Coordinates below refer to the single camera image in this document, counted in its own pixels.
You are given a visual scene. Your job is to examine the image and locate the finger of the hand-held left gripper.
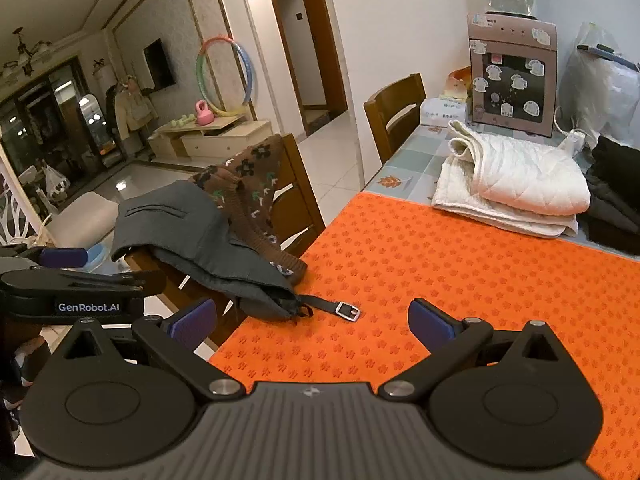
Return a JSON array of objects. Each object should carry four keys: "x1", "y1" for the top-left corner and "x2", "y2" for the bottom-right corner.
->
[
  {"x1": 20, "y1": 246, "x2": 90, "y2": 269},
  {"x1": 0, "y1": 269, "x2": 167, "y2": 295}
]

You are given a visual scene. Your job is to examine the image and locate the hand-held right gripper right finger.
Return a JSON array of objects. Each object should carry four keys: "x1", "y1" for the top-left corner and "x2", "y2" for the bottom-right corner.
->
[{"x1": 378, "y1": 299, "x2": 576, "y2": 403}]

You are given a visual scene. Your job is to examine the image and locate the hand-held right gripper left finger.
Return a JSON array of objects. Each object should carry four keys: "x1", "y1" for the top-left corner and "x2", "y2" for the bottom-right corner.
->
[{"x1": 52, "y1": 297, "x2": 242, "y2": 402}]

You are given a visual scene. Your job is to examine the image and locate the grey pants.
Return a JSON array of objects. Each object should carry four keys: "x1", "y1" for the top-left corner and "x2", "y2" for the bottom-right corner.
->
[{"x1": 111, "y1": 180, "x2": 313, "y2": 321}]

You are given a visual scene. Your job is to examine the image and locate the black belt strap silver buckle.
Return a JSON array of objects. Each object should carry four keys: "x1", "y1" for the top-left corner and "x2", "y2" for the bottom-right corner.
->
[{"x1": 295, "y1": 294, "x2": 362, "y2": 322}]

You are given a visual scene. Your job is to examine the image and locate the blue basin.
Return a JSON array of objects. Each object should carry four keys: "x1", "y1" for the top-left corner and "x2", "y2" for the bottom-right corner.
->
[{"x1": 86, "y1": 244, "x2": 115, "y2": 267}]

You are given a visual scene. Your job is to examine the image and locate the white stool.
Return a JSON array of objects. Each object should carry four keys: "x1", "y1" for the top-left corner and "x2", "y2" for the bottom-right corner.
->
[{"x1": 46, "y1": 191, "x2": 122, "y2": 250}]

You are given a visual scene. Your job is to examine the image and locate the orange patterned table mat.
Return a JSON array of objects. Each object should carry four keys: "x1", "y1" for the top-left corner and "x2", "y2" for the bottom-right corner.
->
[{"x1": 209, "y1": 191, "x2": 640, "y2": 480}]

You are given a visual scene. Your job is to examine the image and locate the white lattice partition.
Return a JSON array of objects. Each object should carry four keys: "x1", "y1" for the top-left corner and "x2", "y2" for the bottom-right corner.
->
[{"x1": 0, "y1": 152, "x2": 43, "y2": 247}]

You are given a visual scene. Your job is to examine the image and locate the white plastic bag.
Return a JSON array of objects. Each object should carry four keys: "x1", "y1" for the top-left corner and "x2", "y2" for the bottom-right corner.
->
[{"x1": 42, "y1": 161, "x2": 69, "y2": 197}]

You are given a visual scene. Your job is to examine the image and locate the standing mirror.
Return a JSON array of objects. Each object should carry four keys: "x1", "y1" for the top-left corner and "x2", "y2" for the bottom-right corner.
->
[{"x1": 77, "y1": 94, "x2": 113, "y2": 153}]

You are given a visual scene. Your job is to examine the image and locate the brown patterned knit sweater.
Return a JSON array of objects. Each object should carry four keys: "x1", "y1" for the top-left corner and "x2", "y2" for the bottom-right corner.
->
[{"x1": 189, "y1": 134, "x2": 308, "y2": 283}]

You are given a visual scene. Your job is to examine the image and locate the wooden chair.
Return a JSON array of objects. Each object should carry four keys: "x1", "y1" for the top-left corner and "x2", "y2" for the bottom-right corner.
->
[
  {"x1": 363, "y1": 73, "x2": 427, "y2": 165},
  {"x1": 125, "y1": 132, "x2": 327, "y2": 348}
]

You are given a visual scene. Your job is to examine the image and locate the white quilted folded blanket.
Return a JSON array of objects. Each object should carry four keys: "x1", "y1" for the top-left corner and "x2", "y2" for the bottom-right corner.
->
[{"x1": 431, "y1": 120, "x2": 592, "y2": 239}]

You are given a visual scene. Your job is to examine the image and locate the beige coat on rack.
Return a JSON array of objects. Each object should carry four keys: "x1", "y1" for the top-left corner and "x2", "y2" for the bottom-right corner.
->
[{"x1": 114, "y1": 76, "x2": 157, "y2": 137}]

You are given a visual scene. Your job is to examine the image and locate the cream low cabinet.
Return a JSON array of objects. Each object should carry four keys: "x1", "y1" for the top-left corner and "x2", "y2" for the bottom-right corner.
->
[{"x1": 147, "y1": 115, "x2": 273, "y2": 162}]

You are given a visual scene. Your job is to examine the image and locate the ceiling chandelier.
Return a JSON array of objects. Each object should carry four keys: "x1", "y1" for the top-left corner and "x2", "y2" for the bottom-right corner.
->
[{"x1": 2, "y1": 26, "x2": 52, "y2": 77}]

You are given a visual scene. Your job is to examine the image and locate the white tissue box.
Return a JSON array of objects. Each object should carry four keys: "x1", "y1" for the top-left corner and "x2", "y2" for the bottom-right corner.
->
[{"x1": 419, "y1": 96, "x2": 469, "y2": 127}]

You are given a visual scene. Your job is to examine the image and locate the dark grey folded garment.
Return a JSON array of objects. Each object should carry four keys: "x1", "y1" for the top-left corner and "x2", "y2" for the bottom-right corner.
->
[{"x1": 582, "y1": 167, "x2": 640, "y2": 252}]

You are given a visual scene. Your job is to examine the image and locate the black folded garment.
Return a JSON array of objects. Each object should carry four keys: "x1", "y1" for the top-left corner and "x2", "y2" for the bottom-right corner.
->
[{"x1": 591, "y1": 135, "x2": 640, "y2": 183}]

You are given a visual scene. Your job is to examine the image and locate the pink water dispenser with stickers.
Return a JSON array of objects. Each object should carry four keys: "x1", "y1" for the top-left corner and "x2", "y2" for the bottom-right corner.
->
[{"x1": 466, "y1": 12, "x2": 558, "y2": 138}]

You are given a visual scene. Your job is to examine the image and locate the colourful hula hoop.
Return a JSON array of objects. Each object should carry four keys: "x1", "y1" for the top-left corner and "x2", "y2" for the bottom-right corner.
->
[{"x1": 195, "y1": 36, "x2": 252, "y2": 116}]

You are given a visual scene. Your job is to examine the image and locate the clear plastic bag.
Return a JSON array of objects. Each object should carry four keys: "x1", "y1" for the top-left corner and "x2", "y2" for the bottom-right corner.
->
[{"x1": 557, "y1": 22, "x2": 640, "y2": 147}]

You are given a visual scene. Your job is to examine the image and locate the wall television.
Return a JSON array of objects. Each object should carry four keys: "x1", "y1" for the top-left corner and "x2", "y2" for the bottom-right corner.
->
[{"x1": 143, "y1": 38, "x2": 177, "y2": 92}]

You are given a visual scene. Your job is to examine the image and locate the white power cable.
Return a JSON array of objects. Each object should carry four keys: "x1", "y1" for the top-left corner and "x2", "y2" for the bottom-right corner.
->
[{"x1": 554, "y1": 106, "x2": 598, "y2": 152}]

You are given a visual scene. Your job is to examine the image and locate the wooden door frame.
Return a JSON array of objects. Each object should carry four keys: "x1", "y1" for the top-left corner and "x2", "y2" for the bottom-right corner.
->
[{"x1": 260, "y1": 0, "x2": 349, "y2": 137}]

